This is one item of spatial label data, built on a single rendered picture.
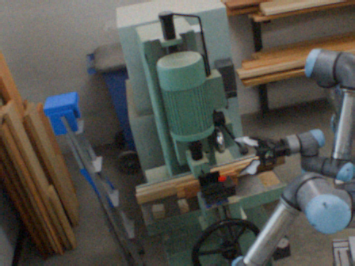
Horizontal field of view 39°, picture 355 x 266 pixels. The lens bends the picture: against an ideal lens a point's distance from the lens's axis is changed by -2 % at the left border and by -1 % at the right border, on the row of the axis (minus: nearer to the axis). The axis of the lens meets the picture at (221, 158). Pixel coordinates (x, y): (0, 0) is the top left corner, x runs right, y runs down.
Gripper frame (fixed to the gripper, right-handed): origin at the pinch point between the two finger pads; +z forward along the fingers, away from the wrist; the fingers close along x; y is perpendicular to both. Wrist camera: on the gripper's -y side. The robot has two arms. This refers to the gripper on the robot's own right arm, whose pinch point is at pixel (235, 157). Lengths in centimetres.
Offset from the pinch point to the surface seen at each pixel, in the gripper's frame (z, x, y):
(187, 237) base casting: 24.8, 32.1, -1.7
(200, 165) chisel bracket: 12.3, 5.9, -11.6
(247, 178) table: -6.8, 18.8, -13.1
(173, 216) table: 28.3, 20.0, -1.4
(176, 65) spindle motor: 15.0, -38.1, -8.6
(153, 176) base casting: 31, 27, -52
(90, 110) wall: 62, 58, -256
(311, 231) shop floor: -58, 105, -72
